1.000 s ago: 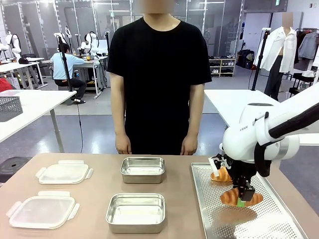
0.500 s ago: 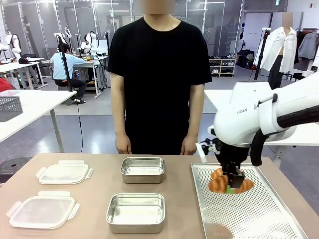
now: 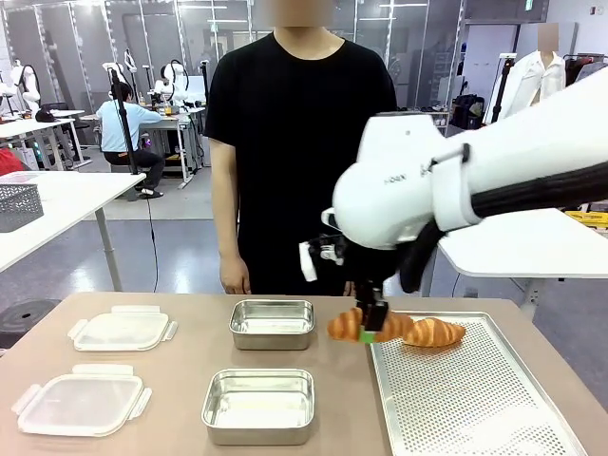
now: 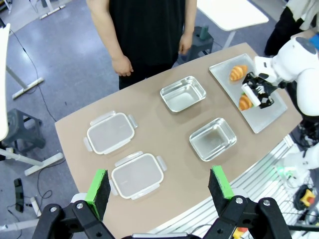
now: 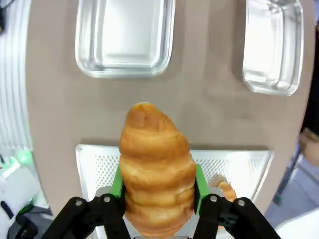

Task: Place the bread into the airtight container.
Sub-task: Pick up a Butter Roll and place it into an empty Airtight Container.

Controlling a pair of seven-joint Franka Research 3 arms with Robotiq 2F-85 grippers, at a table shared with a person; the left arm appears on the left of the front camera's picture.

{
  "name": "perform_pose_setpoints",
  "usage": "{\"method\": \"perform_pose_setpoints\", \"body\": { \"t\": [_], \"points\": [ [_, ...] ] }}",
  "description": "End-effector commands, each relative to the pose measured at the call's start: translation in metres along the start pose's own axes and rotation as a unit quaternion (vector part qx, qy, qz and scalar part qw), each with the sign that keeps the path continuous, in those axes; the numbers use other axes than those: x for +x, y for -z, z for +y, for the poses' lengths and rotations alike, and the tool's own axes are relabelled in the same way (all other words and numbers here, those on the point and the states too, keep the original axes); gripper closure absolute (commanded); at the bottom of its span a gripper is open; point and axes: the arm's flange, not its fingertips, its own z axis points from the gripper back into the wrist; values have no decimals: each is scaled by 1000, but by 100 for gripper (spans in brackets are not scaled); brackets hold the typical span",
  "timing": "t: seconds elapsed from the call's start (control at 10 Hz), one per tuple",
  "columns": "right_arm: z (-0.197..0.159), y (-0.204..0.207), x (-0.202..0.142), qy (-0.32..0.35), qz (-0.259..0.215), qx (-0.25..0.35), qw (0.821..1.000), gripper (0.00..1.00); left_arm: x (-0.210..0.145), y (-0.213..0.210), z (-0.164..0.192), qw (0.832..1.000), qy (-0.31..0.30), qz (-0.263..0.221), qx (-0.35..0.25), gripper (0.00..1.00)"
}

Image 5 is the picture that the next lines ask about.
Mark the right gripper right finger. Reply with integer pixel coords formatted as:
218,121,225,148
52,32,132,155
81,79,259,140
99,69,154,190
189,164,275,239

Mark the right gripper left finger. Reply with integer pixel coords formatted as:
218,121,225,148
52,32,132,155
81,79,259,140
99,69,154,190
44,164,131,239

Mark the golden croissant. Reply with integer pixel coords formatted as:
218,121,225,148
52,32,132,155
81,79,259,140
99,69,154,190
216,180,237,203
119,102,197,236

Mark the clear plastic container right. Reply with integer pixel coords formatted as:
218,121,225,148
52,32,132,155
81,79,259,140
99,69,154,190
241,0,305,97

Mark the clear plastic container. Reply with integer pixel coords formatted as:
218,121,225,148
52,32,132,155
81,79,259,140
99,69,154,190
74,0,176,80
241,0,305,97

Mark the clear plastic container centre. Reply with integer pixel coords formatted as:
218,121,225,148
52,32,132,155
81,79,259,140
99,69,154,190
74,0,176,80

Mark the person's left hand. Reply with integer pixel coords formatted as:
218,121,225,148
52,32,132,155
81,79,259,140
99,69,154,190
299,129,319,172

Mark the perforated metal baking tray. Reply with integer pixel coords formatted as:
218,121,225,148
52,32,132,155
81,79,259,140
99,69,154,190
75,143,275,239

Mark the white aluminium profile base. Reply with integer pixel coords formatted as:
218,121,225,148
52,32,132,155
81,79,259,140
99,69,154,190
0,24,33,152

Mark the person's black shirt torso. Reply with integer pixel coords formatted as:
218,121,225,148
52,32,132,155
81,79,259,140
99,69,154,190
299,14,319,140

